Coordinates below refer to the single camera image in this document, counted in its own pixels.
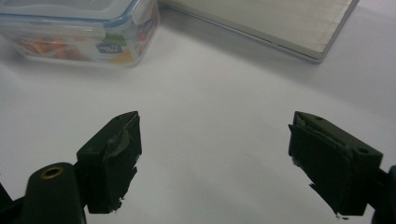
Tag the clear plastic food container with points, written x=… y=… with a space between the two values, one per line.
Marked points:
x=81 y=31

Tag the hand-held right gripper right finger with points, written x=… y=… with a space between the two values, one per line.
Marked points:
x=333 y=165

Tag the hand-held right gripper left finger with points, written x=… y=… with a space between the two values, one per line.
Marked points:
x=109 y=161

